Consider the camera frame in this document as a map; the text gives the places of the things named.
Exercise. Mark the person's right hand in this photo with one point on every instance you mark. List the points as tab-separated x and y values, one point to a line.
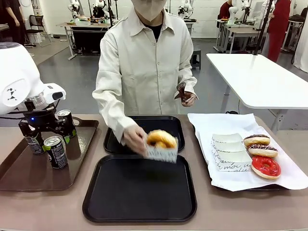
133	138

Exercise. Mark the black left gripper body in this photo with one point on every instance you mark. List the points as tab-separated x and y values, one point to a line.
41	119

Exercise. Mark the black drink can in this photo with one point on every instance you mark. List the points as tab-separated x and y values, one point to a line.
56	154
63	113
36	145

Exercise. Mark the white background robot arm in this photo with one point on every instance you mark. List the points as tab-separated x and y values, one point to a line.
74	7
185	9
99	8
233	14

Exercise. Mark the black pole stand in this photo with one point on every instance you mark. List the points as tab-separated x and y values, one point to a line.
263	26

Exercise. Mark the brown plastic tray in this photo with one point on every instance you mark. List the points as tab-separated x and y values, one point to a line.
48	173

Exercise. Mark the person torso in cream shirt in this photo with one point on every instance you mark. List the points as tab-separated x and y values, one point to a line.
144	72

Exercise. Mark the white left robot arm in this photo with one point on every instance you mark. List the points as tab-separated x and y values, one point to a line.
16	77

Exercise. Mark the bystander in black clothes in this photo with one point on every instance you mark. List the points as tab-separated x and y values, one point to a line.
10	21

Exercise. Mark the grey background desk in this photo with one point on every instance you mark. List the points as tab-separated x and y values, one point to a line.
240	31

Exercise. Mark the bystander in dark red top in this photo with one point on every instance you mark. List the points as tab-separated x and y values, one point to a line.
225	9

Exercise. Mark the large black tray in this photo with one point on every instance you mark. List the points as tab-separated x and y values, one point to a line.
139	190

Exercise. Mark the black office chair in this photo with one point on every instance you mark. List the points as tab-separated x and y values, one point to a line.
39	26

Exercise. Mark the grey desk with black panel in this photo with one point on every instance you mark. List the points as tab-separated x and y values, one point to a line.
86	36

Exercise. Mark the bystander in red dress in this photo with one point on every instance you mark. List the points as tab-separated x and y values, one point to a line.
278	26

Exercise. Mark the grey stool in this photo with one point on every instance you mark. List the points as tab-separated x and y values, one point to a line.
196	57

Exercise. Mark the red iced donut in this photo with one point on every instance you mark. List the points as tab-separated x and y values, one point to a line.
265	167

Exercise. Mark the yellow iced donut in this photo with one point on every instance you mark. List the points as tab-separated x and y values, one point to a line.
161	139

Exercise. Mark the white paper sheet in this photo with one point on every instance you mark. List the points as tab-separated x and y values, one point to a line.
228	122

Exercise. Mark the small black tray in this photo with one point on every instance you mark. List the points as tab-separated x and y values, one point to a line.
163	122

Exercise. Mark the person's left hand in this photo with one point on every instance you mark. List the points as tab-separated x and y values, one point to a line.
190	100

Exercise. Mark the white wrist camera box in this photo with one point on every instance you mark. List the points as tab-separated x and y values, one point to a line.
54	93

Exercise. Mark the chocolate iced donut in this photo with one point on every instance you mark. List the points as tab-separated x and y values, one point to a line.
263	150
256	139

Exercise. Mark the person's right forearm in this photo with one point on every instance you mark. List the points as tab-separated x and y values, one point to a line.
113	113

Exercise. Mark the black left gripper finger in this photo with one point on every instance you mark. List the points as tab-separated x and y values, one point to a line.
67	130
26	128

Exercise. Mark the brown metal tongs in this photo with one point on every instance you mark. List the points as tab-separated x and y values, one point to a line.
181	91

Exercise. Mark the person's left forearm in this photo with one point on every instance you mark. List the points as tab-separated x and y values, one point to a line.
194	88

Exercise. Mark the white table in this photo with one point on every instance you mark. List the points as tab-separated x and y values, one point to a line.
260	79

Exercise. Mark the beige face mask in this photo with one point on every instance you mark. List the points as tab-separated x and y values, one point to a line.
149	10

